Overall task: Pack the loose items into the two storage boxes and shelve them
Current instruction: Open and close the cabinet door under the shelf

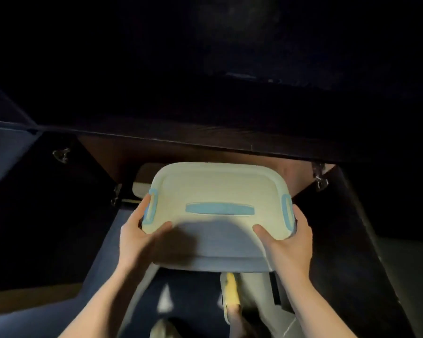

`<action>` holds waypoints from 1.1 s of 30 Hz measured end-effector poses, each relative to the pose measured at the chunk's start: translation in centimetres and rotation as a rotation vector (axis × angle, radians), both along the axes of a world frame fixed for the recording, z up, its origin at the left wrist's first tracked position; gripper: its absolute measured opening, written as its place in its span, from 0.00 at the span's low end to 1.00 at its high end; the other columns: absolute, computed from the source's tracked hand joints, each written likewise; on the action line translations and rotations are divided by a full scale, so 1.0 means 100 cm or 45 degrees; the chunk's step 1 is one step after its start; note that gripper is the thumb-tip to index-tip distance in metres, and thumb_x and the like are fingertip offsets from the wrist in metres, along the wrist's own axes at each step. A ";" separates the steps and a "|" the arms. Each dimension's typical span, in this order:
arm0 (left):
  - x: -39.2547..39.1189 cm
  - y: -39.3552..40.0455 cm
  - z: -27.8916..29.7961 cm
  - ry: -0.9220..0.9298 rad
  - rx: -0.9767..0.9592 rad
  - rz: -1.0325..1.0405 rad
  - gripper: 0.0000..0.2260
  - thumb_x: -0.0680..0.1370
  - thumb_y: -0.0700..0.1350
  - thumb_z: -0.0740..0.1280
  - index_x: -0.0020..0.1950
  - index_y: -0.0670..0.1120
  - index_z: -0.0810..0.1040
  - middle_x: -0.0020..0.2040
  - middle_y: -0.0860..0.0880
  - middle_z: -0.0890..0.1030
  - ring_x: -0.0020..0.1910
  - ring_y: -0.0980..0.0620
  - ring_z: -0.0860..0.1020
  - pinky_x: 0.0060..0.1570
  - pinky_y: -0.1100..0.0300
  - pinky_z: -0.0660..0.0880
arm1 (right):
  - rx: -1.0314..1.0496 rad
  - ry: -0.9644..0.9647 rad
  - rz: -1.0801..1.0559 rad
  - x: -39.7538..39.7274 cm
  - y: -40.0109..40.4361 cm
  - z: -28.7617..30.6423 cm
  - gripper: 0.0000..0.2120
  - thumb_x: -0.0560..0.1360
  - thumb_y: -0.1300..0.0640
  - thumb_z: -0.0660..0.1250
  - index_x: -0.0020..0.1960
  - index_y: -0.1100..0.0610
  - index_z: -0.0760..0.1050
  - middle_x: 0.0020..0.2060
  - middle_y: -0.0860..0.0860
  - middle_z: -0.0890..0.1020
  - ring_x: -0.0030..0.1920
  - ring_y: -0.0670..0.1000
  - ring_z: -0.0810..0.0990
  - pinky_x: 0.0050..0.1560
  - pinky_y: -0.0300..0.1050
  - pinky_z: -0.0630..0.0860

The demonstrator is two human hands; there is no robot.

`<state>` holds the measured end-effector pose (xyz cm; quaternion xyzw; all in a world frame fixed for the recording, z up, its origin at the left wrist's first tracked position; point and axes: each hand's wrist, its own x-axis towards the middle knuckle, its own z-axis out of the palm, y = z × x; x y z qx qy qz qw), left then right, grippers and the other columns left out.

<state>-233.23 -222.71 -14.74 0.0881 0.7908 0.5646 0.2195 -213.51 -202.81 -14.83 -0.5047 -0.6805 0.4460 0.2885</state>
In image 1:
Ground metal cabinet hinge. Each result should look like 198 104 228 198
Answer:
52 148 71 164
110 183 123 207
311 162 329 192

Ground person's left forearm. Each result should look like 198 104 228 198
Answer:
58 262 156 338

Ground white container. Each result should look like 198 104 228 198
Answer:
132 181 153 198

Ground person's right forearm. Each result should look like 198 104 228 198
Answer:
276 268 357 338

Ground white storage box blue latches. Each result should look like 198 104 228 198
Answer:
141 162 297 273

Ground yellow slipper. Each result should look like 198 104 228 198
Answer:
219 272 243 325
149 318 182 338

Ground dark wooden cabinet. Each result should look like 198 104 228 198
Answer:
0 72 423 208

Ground person's grey trouser leg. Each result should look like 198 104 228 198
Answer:
238 272 305 338

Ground dark cabinet door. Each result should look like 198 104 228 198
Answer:
0 77 43 197
333 165 423 338

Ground person's right hand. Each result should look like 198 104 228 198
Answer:
252 204 314 278

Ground person's left hand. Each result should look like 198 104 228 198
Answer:
118 193 173 275

